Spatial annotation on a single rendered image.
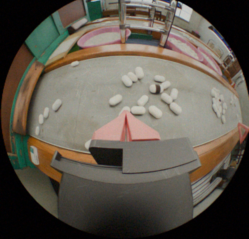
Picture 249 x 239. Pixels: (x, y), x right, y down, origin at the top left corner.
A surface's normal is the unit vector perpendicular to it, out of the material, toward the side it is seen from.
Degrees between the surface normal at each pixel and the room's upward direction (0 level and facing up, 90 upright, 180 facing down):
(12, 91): 90
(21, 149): 90
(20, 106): 67
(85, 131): 0
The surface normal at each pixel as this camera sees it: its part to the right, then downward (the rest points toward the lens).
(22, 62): 1.00, 0.00
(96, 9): 0.08, 0.97
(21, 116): 0.92, -0.11
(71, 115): 0.00, -0.25
